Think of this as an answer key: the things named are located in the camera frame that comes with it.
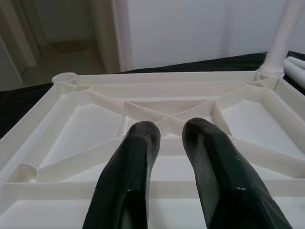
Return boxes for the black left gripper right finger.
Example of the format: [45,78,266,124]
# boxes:
[182,117,294,229]

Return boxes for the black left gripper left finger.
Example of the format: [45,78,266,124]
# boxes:
[82,120,162,229]

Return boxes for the white plastic children table top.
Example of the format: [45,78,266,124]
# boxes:
[0,71,305,229]

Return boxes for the black table cloth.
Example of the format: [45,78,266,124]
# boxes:
[0,50,305,141]

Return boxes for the beige door frame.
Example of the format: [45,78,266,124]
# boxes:
[94,0,134,73]

